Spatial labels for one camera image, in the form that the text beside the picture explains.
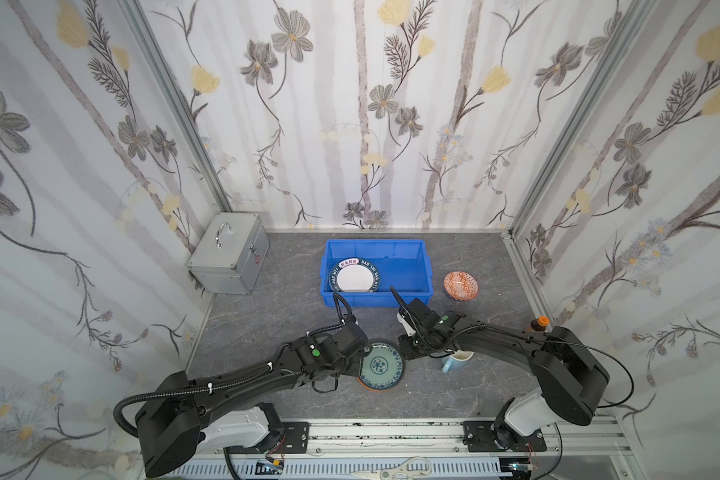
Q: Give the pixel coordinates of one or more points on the brown bottle orange cap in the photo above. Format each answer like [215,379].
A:
[540,324]

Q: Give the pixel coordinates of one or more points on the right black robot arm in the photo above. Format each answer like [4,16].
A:
[571,382]

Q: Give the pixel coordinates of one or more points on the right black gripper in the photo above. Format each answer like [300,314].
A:
[418,318]

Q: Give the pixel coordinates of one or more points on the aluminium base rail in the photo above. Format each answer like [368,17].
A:
[422,449]

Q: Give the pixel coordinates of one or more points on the light blue mug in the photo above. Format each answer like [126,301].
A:
[456,361]

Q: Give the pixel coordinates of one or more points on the blue plastic bin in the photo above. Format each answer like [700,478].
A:
[390,268]

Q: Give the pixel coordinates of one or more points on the teal patterned small plate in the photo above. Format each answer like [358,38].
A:
[383,368]

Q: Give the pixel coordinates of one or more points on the silver metal case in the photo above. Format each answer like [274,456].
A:
[229,257]

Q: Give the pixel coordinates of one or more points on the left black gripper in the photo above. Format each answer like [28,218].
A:
[348,334]

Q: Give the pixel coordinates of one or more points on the red patterned bowl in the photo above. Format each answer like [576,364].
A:
[461,286]

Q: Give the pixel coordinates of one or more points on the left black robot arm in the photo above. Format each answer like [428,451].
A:
[170,423]

